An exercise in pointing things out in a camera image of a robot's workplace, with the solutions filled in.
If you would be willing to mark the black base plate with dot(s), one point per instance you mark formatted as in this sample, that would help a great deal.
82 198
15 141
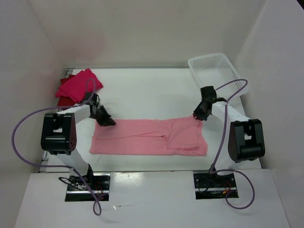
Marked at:
77 191
208 187

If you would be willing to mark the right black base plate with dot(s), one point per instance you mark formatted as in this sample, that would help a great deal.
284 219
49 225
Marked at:
208 187

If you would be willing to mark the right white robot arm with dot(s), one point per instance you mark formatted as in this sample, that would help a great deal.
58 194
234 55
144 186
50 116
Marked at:
242 138

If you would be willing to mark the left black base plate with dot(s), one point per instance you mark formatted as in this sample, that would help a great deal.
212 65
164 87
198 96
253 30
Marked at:
77 191

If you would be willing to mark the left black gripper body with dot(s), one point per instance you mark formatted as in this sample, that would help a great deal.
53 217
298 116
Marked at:
99 112

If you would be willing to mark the light pink t-shirt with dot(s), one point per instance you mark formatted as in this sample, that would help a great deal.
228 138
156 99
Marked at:
178 136

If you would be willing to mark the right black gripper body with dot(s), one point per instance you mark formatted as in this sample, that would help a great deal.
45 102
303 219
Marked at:
204 101

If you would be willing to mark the white plastic basket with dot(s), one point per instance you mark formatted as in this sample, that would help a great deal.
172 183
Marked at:
216 70

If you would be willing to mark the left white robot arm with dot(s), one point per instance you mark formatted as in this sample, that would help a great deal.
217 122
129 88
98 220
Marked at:
59 135

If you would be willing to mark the red t-shirt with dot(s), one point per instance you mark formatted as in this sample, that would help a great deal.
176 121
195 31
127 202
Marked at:
65 101

